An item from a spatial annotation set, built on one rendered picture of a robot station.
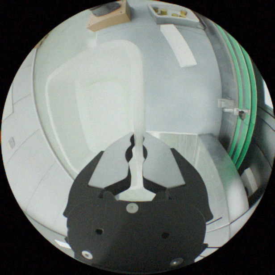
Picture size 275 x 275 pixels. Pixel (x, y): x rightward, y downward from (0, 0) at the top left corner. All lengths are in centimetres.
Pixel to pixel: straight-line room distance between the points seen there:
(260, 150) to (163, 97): 64
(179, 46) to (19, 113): 339
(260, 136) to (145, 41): 76
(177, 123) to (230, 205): 45
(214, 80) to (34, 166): 360
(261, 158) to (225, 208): 39
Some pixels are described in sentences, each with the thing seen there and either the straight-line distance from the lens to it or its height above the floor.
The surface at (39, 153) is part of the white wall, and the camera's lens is 331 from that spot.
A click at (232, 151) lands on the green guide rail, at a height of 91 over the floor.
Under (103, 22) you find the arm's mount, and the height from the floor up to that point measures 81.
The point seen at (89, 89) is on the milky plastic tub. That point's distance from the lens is 20.
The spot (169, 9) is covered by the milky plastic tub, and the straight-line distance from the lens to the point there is 70.
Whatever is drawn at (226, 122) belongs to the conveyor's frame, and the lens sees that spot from 57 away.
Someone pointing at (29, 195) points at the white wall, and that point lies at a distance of 346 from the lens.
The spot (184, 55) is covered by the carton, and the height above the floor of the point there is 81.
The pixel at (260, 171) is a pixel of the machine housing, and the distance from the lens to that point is 67.
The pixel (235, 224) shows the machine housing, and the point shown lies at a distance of 36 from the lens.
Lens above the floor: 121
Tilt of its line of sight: 58 degrees down
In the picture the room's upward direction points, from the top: 162 degrees counter-clockwise
